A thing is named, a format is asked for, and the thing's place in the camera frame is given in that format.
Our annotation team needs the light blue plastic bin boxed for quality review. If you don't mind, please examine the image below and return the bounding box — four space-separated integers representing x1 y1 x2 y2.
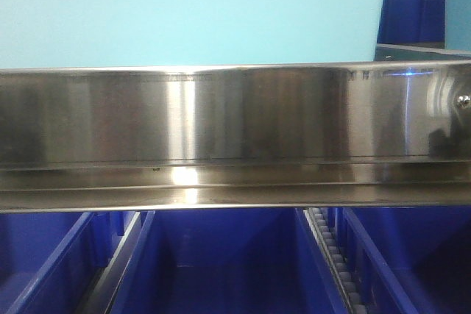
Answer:
1 0 383 68

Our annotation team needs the blue bin lower middle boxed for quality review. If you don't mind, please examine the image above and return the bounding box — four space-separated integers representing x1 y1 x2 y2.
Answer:
111 208 347 313

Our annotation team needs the blue bin lower right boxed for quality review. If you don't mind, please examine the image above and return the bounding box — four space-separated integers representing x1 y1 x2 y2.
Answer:
327 207 470 313

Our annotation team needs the blue bin upper right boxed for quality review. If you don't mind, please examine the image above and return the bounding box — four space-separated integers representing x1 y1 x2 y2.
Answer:
377 0 445 49

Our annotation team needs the blue bin lower left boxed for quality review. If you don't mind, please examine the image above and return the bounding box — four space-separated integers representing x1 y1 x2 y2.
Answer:
0 211 142 314

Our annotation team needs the right roller track rail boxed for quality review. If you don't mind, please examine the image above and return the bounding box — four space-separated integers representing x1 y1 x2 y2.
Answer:
303 207 368 314

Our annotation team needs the roller track rail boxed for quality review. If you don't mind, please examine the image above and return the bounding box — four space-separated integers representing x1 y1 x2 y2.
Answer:
75 211 141 313
303 207 368 314

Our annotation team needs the stainless steel shelf front rail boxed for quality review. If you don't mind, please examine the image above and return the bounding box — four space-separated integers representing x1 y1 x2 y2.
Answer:
1 60 470 213

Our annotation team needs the left roller track rail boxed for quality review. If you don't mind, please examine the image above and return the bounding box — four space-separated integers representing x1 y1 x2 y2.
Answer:
75 211 141 313

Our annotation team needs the screw on shelf rail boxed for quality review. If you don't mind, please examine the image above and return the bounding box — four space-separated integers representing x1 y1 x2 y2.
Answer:
456 95 471 110

